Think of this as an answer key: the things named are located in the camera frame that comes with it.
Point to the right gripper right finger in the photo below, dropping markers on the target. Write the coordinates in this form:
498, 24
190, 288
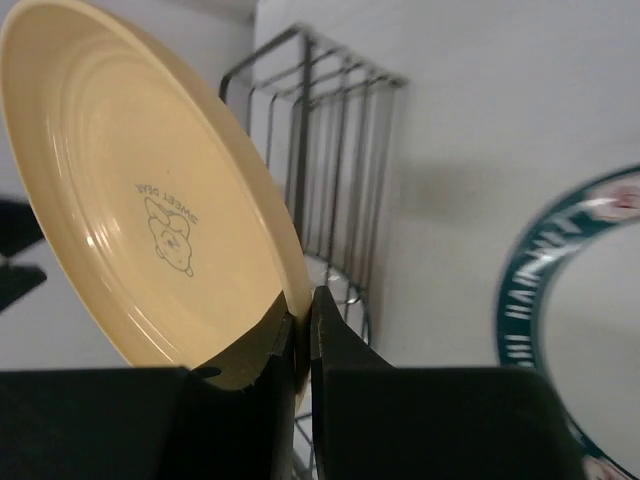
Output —
372, 420

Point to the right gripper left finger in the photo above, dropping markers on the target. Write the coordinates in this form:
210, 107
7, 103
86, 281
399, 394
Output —
231, 418

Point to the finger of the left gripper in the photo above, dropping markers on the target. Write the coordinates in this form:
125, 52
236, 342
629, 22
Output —
19, 231

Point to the yellow bear plate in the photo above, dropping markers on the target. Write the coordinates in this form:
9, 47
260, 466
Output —
156, 203

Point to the white plate green rim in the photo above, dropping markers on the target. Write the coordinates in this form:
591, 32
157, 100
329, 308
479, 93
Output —
567, 306

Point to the black wire dish rack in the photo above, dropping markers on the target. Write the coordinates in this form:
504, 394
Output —
321, 116

